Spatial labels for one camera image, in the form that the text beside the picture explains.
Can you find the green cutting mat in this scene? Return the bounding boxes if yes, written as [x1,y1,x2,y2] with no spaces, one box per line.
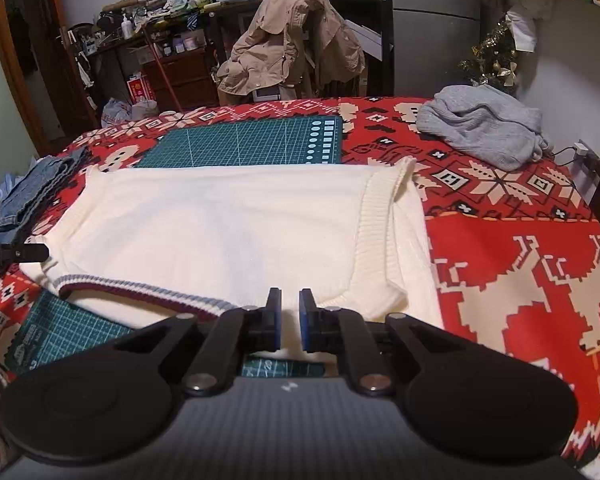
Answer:
[5,115,343,374]

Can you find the small christmas tree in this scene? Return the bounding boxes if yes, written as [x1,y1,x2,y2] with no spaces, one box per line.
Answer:
[460,18,518,94]

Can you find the grey refrigerator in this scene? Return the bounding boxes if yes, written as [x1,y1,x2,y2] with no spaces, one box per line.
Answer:
[392,0,480,98]

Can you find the cluttered dark desk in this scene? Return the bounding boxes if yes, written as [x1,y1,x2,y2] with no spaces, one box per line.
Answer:
[59,0,394,126]

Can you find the white knit sweater vest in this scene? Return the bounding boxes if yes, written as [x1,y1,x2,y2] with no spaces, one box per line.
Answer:
[22,157,442,359]

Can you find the beige jacket on chair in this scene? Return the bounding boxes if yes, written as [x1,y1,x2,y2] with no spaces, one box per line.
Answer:
[215,0,365,96]

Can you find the red christmas pattern blanket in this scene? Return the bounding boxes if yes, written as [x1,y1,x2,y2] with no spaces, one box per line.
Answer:
[0,98,600,479]

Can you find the folded blue jeans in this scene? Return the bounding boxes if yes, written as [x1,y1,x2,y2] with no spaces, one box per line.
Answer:
[0,148,90,245]

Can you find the grey knit sweater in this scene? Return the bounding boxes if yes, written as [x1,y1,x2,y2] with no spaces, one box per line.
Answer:
[416,84,553,172]

